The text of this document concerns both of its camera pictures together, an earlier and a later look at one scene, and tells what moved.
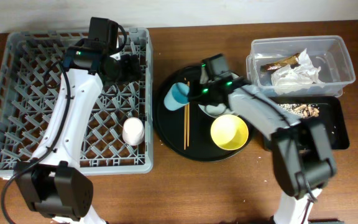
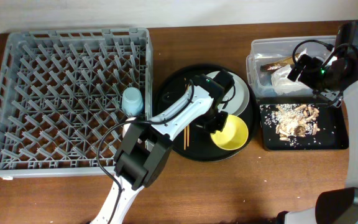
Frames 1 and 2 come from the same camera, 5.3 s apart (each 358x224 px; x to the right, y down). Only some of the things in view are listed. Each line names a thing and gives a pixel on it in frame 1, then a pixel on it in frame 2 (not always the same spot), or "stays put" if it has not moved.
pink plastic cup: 133,131 stays put
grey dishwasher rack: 118,133 stays put
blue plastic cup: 177,96 → 132,101
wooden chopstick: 188,121 stays put
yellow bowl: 229,132 stays put
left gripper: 132,66 → 217,126
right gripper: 194,96 → 312,65
